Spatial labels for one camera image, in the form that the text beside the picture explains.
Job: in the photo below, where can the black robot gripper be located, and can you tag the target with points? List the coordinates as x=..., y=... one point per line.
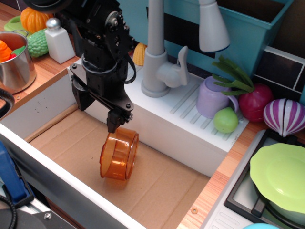
x=90, y=83

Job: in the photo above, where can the orange transparent plastic pot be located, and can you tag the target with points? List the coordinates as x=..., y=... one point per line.
x=118, y=154

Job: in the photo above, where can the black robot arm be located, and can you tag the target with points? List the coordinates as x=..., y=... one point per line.
x=105, y=60

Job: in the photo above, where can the white toy sink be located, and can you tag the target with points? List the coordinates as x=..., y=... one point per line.
x=170, y=124

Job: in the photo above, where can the steel pot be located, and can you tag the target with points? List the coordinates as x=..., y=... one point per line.
x=18, y=73

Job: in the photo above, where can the yellow toy corn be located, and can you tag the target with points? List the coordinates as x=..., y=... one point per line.
x=139, y=54

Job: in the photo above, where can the white salt shaker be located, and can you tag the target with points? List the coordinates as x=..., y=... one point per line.
x=58, y=41

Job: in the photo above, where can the green bumpy toy gourd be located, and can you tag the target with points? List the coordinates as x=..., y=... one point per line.
x=37, y=44

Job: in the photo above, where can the green toy pepper piece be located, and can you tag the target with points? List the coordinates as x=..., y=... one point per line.
x=17, y=52

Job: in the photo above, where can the brown cardboard sheet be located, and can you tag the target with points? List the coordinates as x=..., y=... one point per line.
x=148, y=186

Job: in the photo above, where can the orange toy pumpkin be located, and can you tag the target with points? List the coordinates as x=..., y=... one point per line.
x=34, y=21

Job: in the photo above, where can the orange toy carrot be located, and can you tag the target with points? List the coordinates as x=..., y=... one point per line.
x=5, y=51

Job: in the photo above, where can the lilac plastic cup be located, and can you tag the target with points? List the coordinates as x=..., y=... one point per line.
x=211, y=98

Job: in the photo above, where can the blue clamp block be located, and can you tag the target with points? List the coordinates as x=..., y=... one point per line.
x=15, y=186

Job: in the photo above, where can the light green plastic board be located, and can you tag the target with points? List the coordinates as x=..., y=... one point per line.
x=15, y=25

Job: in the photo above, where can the green toy pear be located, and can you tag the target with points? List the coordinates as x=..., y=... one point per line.
x=225, y=120

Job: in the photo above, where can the grey toy faucet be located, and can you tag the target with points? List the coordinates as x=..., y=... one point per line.
x=165, y=63

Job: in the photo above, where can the red toy radish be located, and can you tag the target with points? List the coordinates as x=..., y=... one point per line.
x=252, y=97

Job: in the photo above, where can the teal plastic bin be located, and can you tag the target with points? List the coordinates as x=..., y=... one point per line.
x=251, y=25

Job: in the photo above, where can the purple striped toy onion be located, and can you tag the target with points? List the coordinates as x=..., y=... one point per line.
x=284, y=116

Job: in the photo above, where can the lime green plastic plate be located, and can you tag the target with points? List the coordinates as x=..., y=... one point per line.
x=278, y=171

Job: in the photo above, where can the light blue plastic bowl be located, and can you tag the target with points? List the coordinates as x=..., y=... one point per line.
x=261, y=226

